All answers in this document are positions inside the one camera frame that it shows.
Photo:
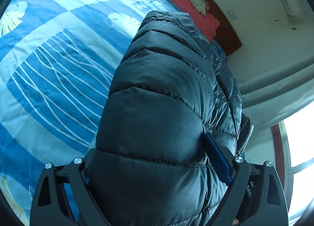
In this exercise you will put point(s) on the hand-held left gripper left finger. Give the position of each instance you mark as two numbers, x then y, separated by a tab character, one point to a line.
81	174

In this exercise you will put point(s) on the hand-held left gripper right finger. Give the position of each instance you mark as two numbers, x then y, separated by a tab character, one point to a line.
218	157

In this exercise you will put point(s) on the black puffer jacket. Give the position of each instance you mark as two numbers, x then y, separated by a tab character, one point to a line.
159	106

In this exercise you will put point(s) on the window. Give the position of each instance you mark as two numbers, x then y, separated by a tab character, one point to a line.
299	155

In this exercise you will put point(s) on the blue printed bedspread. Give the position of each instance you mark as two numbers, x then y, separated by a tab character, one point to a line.
54	69

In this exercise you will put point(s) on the brown wooden headboard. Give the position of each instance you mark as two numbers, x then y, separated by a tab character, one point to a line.
228	35

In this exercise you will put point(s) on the cream printed cushion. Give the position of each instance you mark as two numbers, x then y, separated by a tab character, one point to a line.
197	0

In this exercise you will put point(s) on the white wall socket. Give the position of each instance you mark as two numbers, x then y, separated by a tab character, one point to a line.
232	14

